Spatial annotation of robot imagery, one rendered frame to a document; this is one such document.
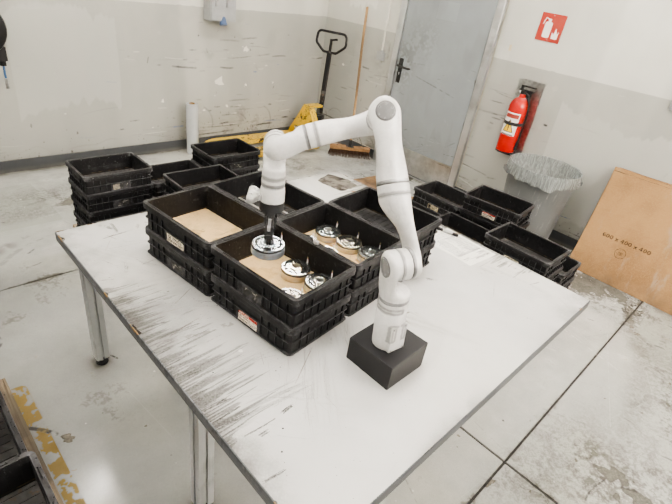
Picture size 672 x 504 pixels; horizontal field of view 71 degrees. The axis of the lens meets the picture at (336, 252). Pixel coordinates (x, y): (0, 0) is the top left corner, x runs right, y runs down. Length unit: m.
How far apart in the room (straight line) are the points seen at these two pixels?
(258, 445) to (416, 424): 0.44
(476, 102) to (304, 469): 3.89
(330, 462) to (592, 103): 3.59
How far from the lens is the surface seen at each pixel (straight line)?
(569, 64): 4.37
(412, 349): 1.49
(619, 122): 4.26
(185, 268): 1.79
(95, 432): 2.29
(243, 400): 1.39
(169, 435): 2.23
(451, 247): 2.33
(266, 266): 1.68
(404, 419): 1.42
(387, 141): 1.31
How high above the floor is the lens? 1.75
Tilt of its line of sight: 30 degrees down
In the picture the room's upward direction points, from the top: 9 degrees clockwise
